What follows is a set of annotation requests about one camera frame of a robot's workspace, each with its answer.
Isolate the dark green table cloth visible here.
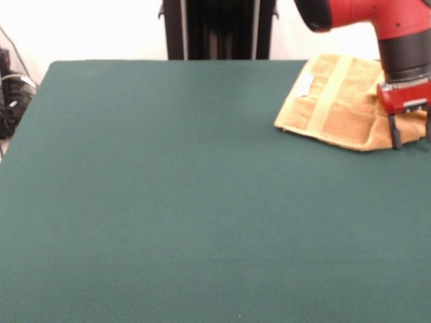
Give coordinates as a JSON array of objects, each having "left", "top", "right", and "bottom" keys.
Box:
[{"left": 0, "top": 59, "right": 431, "bottom": 323}]

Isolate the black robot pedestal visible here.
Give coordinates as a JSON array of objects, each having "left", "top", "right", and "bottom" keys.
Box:
[{"left": 157, "top": 0, "right": 280, "bottom": 61}]

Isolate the black cable bundle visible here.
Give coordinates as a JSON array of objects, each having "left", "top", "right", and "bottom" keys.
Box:
[{"left": 0, "top": 69, "right": 38, "bottom": 139}]

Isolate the thin grey cable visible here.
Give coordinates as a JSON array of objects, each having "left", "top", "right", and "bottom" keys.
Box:
[{"left": 0, "top": 25, "right": 38, "bottom": 89}]

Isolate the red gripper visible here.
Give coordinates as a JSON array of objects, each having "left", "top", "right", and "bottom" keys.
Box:
[{"left": 376, "top": 79, "right": 431, "bottom": 150}]

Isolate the orange terry towel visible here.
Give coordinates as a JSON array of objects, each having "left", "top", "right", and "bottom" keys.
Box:
[{"left": 273, "top": 53, "right": 431, "bottom": 153}]

